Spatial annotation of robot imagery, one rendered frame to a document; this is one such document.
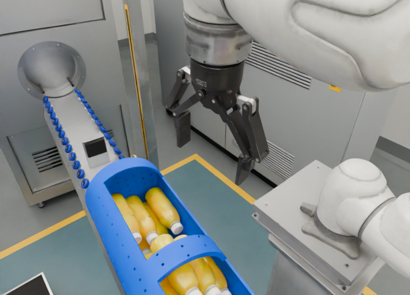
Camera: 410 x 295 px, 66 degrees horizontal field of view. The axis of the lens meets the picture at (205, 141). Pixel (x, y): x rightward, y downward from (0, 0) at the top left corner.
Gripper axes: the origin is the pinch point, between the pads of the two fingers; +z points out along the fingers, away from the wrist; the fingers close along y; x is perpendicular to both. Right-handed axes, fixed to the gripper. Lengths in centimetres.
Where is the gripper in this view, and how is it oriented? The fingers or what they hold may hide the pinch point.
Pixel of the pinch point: (211, 156)
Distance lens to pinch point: 56.8
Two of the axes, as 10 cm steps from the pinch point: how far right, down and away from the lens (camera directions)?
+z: -0.3, 7.2, 6.9
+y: 7.6, 4.6, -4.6
